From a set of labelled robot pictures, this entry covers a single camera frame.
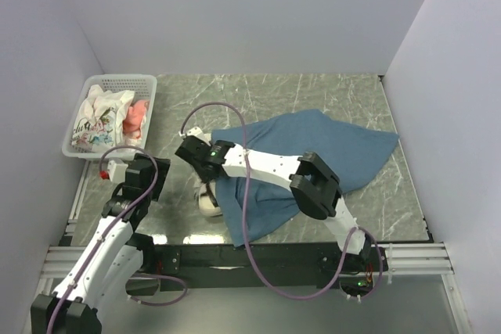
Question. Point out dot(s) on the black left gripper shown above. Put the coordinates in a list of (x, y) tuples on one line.
[(163, 165)]

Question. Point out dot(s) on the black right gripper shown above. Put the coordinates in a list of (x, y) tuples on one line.
[(207, 179)]

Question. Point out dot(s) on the cream pillow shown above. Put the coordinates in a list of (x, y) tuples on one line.
[(204, 194)]

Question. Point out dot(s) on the blue pillowcase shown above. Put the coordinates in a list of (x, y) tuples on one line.
[(333, 158)]

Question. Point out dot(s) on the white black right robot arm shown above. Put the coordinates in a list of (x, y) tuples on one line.
[(314, 186)]

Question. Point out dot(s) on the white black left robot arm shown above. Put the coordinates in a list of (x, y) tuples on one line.
[(115, 252)]

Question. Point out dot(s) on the pink cloth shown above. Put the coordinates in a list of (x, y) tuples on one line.
[(136, 116)]

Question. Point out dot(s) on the white printed cloth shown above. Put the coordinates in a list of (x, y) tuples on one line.
[(98, 124)]

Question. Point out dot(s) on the white plastic basket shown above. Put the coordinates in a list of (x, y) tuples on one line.
[(144, 86)]

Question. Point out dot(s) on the black base beam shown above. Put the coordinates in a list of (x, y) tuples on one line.
[(254, 263)]

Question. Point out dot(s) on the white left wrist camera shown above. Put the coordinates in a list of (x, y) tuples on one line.
[(114, 171)]

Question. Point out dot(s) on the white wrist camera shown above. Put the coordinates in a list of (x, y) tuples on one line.
[(114, 171), (198, 133)]

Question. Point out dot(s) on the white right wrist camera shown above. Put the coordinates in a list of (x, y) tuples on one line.
[(198, 133)]

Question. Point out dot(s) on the aluminium rail frame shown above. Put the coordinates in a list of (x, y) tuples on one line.
[(175, 220)]

